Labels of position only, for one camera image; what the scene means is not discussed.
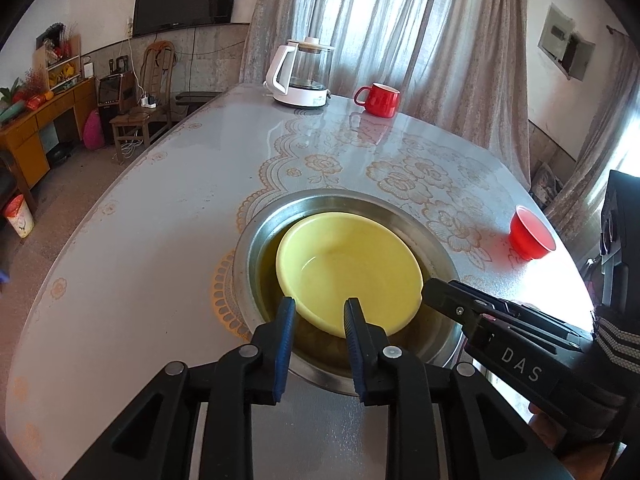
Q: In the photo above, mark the yellow bowl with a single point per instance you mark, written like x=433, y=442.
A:
x=350, y=265

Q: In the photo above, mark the blue plastic stool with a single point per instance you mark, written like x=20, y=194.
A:
x=3, y=277

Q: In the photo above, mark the long beige window curtain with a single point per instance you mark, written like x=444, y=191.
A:
x=400, y=20

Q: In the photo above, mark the beige side curtain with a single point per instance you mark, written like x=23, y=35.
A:
x=600, y=150

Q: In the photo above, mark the red and white trash bin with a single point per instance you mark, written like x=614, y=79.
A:
x=19, y=217

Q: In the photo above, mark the small wooden desktop shelf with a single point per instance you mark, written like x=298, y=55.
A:
x=60, y=60

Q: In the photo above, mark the white electric glass kettle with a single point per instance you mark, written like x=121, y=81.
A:
x=295, y=95

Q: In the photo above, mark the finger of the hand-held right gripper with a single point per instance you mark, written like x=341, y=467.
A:
x=450, y=300
x=540, y=322

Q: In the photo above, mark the person's right forearm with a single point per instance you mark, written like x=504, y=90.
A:
x=620, y=345

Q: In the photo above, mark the printed bag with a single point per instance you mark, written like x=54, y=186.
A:
x=542, y=180

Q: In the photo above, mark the white wall socket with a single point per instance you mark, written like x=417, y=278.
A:
x=130, y=26

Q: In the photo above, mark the dark wooden bench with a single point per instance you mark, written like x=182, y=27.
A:
x=197, y=97

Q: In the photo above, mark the wooden chair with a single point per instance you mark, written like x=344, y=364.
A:
x=130, y=120

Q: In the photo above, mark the grey wall electrical box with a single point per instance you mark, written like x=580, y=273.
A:
x=557, y=40

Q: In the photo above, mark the large steel bowl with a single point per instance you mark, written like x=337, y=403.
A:
x=325, y=366

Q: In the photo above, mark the dark pan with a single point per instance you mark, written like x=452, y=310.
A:
x=61, y=155

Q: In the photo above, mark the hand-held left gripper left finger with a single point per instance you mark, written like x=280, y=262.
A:
x=284, y=350

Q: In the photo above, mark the red mug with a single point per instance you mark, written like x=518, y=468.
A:
x=380, y=102

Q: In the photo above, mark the dark karaoke speaker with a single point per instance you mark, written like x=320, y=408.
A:
x=112, y=95

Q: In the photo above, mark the small white box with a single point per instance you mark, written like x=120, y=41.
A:
x=88, y=68

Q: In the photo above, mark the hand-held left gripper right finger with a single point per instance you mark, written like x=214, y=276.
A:
x=354, y=350

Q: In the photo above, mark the red bowl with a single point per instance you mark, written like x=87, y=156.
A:
x=525, y=240

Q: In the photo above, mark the white power strip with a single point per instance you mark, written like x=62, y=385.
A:
x=149, y=102

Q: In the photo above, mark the yellow wooden desk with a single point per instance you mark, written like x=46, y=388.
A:
x=30, y=132

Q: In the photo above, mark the pink bag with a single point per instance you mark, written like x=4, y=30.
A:
x=92, y=132

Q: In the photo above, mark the person's right hand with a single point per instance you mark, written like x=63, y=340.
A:
x=555, y=435

